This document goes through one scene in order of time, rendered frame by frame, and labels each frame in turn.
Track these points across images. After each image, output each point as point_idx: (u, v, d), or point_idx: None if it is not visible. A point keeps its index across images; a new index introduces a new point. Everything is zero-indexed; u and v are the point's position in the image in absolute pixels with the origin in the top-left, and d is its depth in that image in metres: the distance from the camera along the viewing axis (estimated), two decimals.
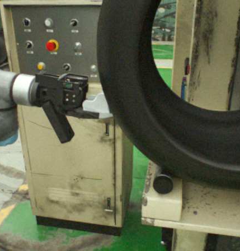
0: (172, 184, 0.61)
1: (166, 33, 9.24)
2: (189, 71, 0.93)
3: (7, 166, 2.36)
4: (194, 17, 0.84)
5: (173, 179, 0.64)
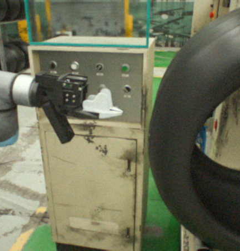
0: (201, 250, 0.67)
1: (169, 40, 9.30)
2: (216, 128, 0.98)
3: (23, 186, 2.41)
4: None
5: (202, 241, 0.69)
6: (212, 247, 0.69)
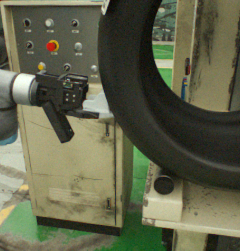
0: (156, 191, 0.63)
1: (166, 33, 9.24)
2: (189, 72, 0.93)
3: (8, 166, 2.36)
4: (194, 17, 0.84)
5: None
6: (159, 171, 0.64)
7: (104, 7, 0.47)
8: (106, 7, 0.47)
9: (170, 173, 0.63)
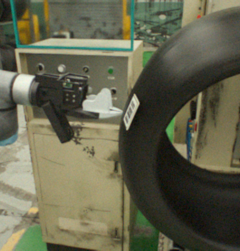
0: None
1: None
2: (196, 130, 1.00)
3: (15, 187, 2.43)
4: None
5: (167, 250, 0.72)
6: (173, 241, 0.71)
7: (127, 123, 0.55)
8: (129, 124, 0.54)
9: None
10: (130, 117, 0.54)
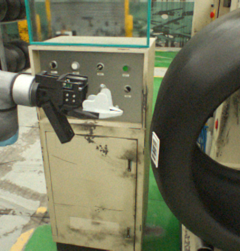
0: None
1: (169, 40, 9.30)
2: (217, 128, 0.98)
3: (23, 186, 2.41)
4: None
5: None
6: (194, 246, 0.70)
7: (155, 161, 0.57)
8: (157, 161, 0.56)
9: (202, 241, 0.69)
10: (156, 155, 0.56)
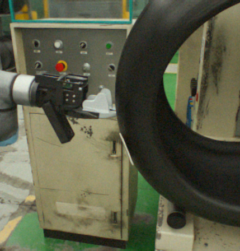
0: (183, 227, 0.65)
1: None
2: (197, 100, 0.96)
3: (13, 176, 2.39)
4: (203, 49, 0.87)
5: None
6: None
7: (130, 159, 0.58)
8: (130, 159, 0.57)
9: (168, 209, 0.67)
10: (127, 154, 0.57)
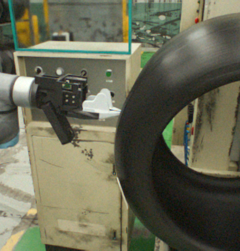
0: None
1: (167, 41, 9.32)
2: (193, 134, 1.01)
3: (15, 188, 2.44)
4: None
5: None
6: None
7: (125, 203, 0.62)
8: (126, 204, 0.62)
9: (164, 248, 0.72)
10: (123, 199, 0.62)
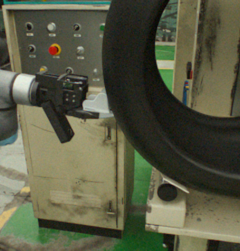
0: (166, 185, 0.62)
1: (166, 34, 9.25)
2: (192, 77, 0.93)
3: (9, 168, 2.36)
4: (197, 23, 0.84)
5: None
6: (177, 187, 0.65)
7: (183, 189, 0.58)
8: (183, 189, 0.58)
9: None
10: (177, 186, 0.58)
